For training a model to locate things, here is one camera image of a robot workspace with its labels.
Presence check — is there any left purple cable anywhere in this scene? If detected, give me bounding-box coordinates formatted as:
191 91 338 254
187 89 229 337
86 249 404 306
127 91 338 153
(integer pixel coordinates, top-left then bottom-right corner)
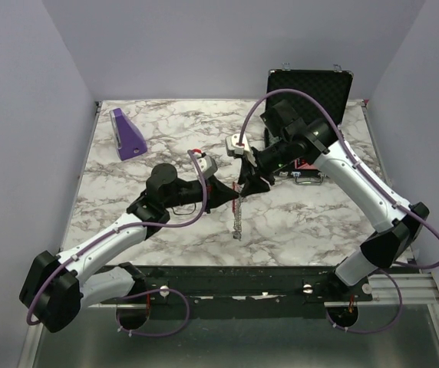
26 149 210 338

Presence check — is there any red handled metal key holder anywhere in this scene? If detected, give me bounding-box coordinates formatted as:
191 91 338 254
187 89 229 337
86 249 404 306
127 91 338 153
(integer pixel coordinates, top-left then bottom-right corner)
232 195 243 241

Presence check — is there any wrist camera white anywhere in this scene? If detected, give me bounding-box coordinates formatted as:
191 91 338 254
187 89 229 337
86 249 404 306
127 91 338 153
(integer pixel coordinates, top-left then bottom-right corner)
193 149 218 179
225 133 254 163

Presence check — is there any black mounting base plate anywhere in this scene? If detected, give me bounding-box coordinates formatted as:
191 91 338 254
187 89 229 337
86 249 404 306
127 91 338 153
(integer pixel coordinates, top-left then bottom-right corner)
105 264 372 325

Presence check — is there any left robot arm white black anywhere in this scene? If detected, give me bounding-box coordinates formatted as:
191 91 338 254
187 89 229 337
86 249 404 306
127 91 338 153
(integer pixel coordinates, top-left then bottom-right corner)
19 159 239 333

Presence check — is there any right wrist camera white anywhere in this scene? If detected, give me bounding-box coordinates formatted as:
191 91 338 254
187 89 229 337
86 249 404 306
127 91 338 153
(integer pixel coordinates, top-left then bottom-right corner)
225 133 254 163

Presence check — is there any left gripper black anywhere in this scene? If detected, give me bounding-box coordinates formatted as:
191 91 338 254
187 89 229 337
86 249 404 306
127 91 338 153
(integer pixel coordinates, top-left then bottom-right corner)
164 174 239 214

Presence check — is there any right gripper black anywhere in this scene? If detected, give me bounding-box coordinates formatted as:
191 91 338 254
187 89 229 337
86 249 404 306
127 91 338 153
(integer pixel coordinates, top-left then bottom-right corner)
237 136 294 198

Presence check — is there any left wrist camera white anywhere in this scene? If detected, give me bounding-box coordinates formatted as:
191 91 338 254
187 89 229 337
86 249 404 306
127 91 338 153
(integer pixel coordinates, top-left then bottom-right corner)
193 149 218 179

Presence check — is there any black poker chip case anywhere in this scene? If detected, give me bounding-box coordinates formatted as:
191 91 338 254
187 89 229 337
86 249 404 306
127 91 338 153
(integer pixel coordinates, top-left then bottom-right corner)
266 69 353 183

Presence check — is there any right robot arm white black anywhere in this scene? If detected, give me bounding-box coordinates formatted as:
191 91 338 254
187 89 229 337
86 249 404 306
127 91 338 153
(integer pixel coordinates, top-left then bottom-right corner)
226 100 430 301

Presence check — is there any purple plastic object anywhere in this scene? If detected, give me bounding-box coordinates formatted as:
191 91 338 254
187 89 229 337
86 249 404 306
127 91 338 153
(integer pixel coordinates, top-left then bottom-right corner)
110 108 147 161

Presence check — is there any right aluminium rail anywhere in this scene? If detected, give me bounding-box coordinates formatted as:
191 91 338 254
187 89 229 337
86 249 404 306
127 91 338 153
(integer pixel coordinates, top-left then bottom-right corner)
317 274 439 307

